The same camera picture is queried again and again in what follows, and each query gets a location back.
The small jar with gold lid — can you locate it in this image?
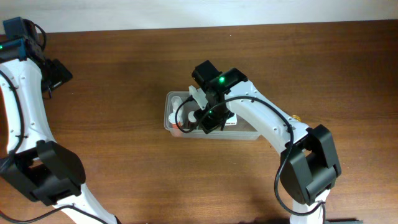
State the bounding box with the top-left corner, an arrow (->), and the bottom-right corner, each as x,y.
292,115 -> 302,122

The clear plastic container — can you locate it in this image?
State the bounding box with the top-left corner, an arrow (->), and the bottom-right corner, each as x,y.
164,91 -> 260,140

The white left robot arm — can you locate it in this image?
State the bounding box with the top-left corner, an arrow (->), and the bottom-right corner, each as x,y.
1,17 -> 119,223

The orange effervescent tablet tube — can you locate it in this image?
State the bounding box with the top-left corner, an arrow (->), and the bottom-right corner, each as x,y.
169,113 -> 183,129

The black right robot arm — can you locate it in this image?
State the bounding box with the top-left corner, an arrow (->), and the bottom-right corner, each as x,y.
192,60 -> 341,223

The white bottle with clear cap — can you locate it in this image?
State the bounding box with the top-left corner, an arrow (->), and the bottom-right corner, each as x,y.
170,96 -> 183,119

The dark bottle with white cap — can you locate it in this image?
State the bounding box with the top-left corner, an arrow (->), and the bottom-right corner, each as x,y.
187,111 -> 198,129

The white medicine box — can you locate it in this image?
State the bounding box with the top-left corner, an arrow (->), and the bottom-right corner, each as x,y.
225,113 -> 238,126

